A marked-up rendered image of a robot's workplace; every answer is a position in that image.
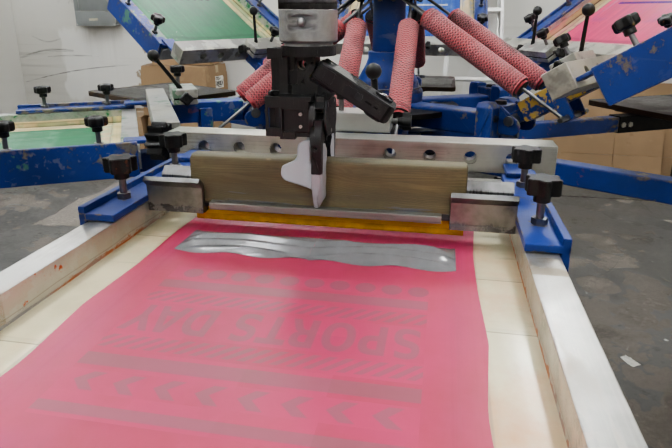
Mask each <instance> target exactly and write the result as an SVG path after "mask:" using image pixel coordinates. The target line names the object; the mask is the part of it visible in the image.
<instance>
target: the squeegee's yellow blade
mask: <svg viewBox="0 0 672 448"><path fill-rule="evenodd" d="M206 213H221V214H236V215H252V216H267V217H282V218H297V219H313V220H328V221H343V222H359V223H374V224H389V225H404V226H420V227H435V228H449V221H441V224H432V223H416V222H401V221H385V220H370V219H354V218H339V217H323V216H307V215H292V214H276V213H261V212H245V211H230V210H214V209H208V210H207V211H206Z"/></svg>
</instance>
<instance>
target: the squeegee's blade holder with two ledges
mask: <svg viewBox="0 0 672 448"><path fill-rule="evenodd" d="M209 209H214V210H230V211H245V212H261V213H276V214H292V215H307V216H323V217H339V218H354V219H370V220H385V221H401V222H416V223H432V224H441V219H442V214H439V213H423V212H407V211H390V210H374V209H358V208H341V207H325V206H320V207H319V208H314V206H308V205H292V204H276V203H259V202H243V201H227V200H211V201H210V202H209Z"/></svg>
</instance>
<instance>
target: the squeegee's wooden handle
mask: <svg viewBox="0 0 672 448"><path fill-rule="evenodd" d="M296 157H297V155H290V154H268V153H245V152H223V151H201V150H197V151H195V152H193V153H192V154H191V156H190V169H191V178H192V179H200V180H201V182H202V183H203V185H204V198H205V206H209V202H210V201H211V200H227V201H243V202H259V203H276V204H292V205H308V206H314V204H313V197H312V190H311V189H309V188H307V187H304V186H301V185H298V184H294V183H291V182H288V181H286V180H284V179H283V178H282V176H281V168H282V166H283V165H285V164H287V163H289V162H291V161H293V160H295V159H296ZM467 180H468V165H467V163H466V162H445V161H423V160H400V159H378V158H356V157H334V156H327V161H326V197H325V198H324V200H323V202H322V203H321V205H320V206H325V207H341V208H358V209H374V210H390V211H407V212H423V213H439V214H442V219H441V221H449V218H450V203H451V193H467Z"/></svg>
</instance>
